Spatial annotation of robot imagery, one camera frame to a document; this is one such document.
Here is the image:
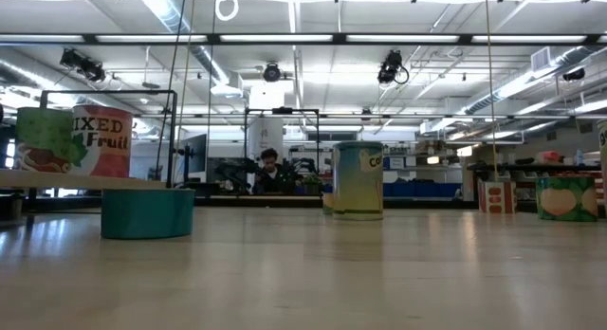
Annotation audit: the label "black camera with cable loop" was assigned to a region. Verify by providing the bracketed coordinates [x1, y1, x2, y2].
[377, 48, 411, 88]

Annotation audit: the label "thin dark hanging cable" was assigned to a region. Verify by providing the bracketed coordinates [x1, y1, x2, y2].
[205, 0, 218, 163]

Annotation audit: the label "dark shelving unit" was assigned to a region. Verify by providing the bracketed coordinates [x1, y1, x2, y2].
[466, 162, 590, 213]

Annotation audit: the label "light wooden shelf board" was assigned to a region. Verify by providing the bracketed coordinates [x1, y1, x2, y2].
[0, 170, 168, 191]

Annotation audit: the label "black ceiling fixture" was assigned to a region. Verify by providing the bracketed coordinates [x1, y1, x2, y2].
[561, 66, 587, 83]

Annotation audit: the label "tall blue yellow corn can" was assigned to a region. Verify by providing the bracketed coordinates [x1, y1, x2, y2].
[331, 140, 385, 222]

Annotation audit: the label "tan hanging cable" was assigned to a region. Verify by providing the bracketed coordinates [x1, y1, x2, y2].
[174, 0, 197, 179]

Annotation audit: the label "black hanging cable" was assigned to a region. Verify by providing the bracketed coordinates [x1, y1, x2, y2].
[155, 0, 190, 181]

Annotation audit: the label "pink mixed fruit can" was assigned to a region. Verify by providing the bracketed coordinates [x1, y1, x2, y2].
[70, 103, 135, 179]

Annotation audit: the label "black overhead light bar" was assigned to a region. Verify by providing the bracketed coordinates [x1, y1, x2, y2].
[0, 31, 607, 47]

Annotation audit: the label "dark monitor on stand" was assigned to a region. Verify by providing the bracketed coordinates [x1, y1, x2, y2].
[177, 132, 210, 185]

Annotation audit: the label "silver ceiling duct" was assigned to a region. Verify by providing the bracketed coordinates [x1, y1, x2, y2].
[132, 0, 231, 85]

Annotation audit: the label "black metal shelf frame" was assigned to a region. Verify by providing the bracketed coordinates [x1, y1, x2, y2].
[26, 88, 179, 217]

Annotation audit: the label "pink item on shelving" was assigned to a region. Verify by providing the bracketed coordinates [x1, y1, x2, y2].
[537, 150, 564, 166]

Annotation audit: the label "black ceiling spotlights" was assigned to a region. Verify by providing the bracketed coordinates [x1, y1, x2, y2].
[58, 46, 107, 84]

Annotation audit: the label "white round column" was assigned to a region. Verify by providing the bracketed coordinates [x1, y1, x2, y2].
[247, 116, 285, 179]

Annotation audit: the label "yellow hanging cord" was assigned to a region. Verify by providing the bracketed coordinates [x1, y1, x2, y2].
[483, 0, 501, 182]

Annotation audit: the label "white cable ring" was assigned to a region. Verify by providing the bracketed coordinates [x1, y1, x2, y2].
[213, 0, 240, 23]

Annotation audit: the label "round black overhead camera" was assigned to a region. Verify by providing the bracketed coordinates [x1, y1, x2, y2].
[261, 61, 283, 84]

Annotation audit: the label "white red diced tomatoes can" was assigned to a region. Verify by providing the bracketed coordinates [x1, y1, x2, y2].
[477, 179, 519, 215]

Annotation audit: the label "distant black metal frame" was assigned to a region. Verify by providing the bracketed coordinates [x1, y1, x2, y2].
[243, 107, 322, 198]

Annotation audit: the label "small potted plant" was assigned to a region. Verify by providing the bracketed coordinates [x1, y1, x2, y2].
[302, 173, 325, 197]

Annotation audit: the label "short green peach can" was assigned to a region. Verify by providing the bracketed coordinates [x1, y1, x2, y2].
[535, 174, 600, 223]

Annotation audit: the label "short teal can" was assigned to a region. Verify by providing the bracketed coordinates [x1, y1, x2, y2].
[100, 188, 196, 241]

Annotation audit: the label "white ceiling air vent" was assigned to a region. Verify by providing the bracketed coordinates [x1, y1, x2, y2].
[529, 46, 553, 74]

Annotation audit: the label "person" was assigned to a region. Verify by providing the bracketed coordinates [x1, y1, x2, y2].
[250, 147, 300, 195]

